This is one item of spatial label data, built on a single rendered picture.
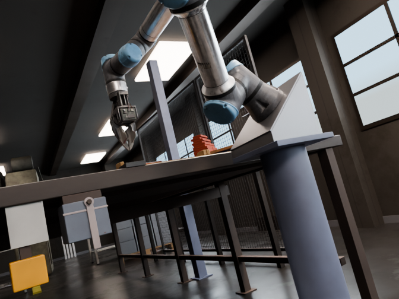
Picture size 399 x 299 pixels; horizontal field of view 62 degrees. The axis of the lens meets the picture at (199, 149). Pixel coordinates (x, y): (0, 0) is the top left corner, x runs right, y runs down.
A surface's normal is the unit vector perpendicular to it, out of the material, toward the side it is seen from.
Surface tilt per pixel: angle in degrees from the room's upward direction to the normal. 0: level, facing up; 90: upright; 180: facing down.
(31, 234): 90
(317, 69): 90
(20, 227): 90
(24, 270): 90
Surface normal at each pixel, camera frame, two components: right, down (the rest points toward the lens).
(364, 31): -0.86, 0.14
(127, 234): 0.24, -0.21
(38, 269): 0.50, -0.25
